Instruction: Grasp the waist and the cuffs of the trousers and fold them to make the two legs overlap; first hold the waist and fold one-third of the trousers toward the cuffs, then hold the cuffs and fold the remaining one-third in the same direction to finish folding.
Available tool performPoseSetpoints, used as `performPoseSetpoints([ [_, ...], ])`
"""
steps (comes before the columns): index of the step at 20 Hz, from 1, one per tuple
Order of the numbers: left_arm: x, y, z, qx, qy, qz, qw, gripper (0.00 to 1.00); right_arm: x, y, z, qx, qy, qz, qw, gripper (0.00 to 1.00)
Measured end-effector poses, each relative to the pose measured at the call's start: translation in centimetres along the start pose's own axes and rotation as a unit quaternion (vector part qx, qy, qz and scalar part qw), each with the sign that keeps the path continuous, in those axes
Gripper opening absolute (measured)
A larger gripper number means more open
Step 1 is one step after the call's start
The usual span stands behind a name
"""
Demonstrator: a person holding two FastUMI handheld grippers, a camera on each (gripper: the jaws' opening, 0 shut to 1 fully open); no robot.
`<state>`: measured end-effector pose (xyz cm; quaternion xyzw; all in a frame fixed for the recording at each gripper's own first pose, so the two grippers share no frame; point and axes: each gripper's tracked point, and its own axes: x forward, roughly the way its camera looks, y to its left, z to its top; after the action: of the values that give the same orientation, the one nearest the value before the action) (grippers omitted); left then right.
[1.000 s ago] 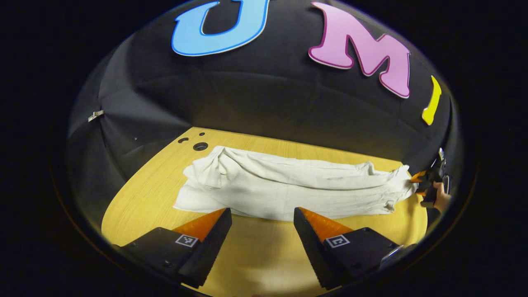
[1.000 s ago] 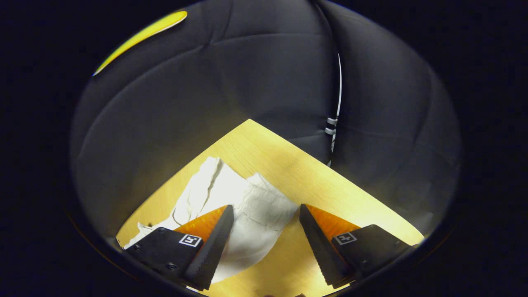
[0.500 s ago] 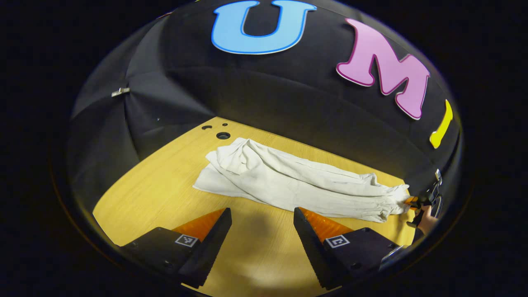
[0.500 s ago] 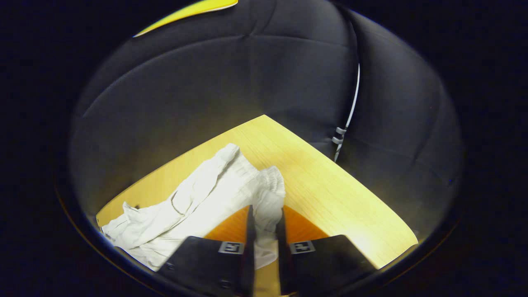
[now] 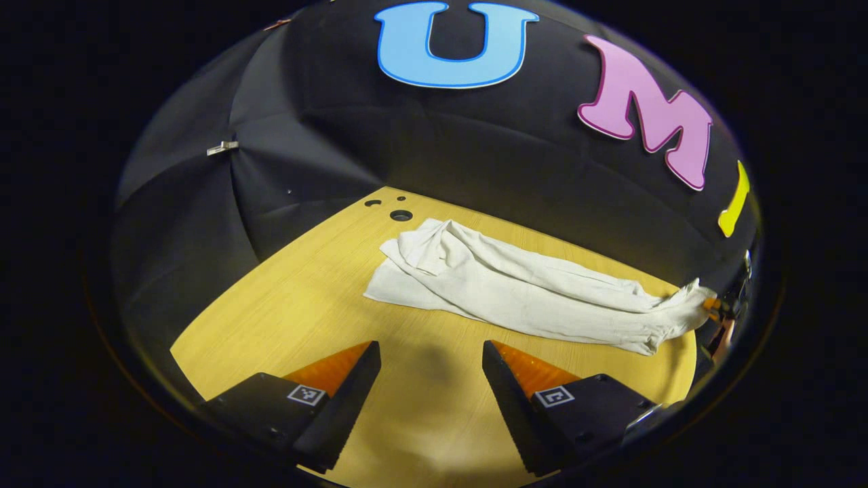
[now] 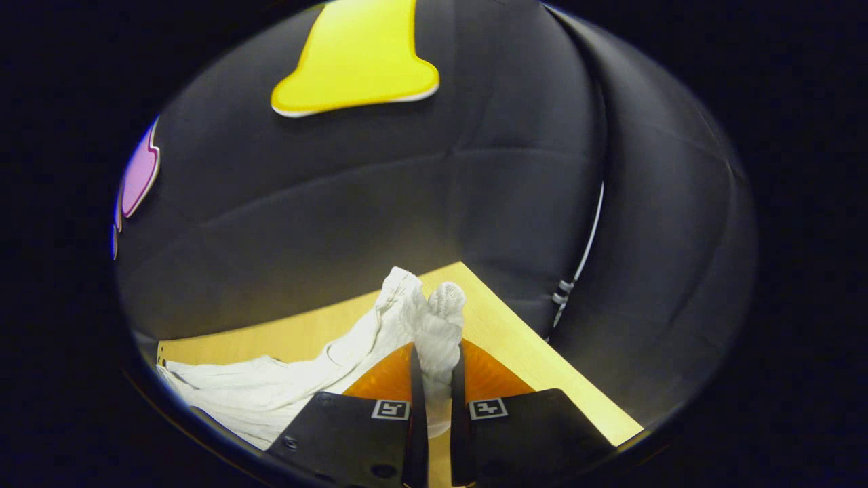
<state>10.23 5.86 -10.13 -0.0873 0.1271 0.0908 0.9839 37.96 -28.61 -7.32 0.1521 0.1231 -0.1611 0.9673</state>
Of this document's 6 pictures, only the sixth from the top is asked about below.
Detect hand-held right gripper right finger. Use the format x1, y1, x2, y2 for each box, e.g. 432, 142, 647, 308
449, 340, 616, 488

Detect black backdrop cloth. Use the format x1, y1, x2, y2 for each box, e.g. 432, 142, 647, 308
112, 0, 759, 434

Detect white jeans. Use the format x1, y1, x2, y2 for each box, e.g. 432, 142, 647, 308
156, 266, 469, 452

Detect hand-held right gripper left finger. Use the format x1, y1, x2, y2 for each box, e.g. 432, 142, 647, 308
267, 342, 431, 488

